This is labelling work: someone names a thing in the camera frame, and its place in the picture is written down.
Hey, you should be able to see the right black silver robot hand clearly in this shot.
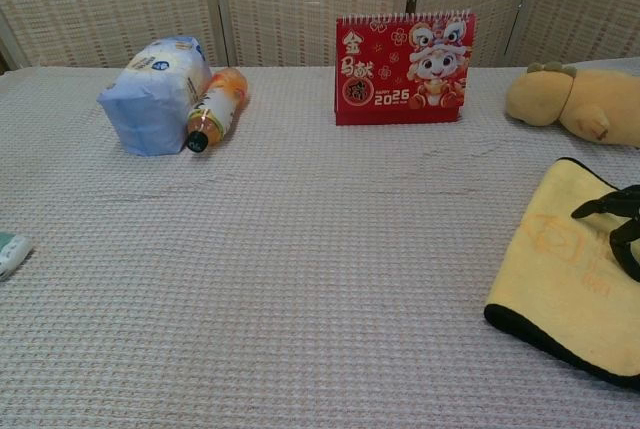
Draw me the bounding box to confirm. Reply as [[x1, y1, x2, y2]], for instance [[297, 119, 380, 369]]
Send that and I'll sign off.
[[570, 183, 640, 284]]

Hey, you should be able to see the grey and yellow towel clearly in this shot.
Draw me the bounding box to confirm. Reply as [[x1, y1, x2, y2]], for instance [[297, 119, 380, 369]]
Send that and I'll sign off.
[[482, 157, 640, 391]]

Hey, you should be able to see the yellow plush toy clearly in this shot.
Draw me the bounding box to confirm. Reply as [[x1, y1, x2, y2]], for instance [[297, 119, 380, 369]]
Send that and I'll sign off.
[[503, 60, 640, 147]]

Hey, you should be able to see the red desk calendar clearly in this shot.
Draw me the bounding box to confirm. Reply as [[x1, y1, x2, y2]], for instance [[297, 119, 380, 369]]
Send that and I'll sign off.
[[333, 8, 478, 127]]

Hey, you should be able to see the white woven tablecloth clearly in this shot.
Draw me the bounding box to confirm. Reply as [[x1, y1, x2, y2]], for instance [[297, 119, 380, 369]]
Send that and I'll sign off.
[[0, 65, 640, 429]]

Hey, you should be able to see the beige woven folding screen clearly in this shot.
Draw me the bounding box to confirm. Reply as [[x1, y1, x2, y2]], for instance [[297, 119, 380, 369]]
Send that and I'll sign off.
[[0, 0, 640, 70]]

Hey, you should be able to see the orange drink bottle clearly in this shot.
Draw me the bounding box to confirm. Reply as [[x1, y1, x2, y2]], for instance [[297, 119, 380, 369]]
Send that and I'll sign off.
[[185, 67, 249, 154]]

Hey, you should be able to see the blue white paper bag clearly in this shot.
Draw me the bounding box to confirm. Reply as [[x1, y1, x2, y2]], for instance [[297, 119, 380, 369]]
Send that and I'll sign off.
[[96, 35, 213, 157]]

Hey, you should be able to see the small green white packet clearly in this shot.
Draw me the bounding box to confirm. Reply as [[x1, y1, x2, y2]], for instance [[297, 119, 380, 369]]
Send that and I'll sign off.
[[0, 231, 34, 282]]

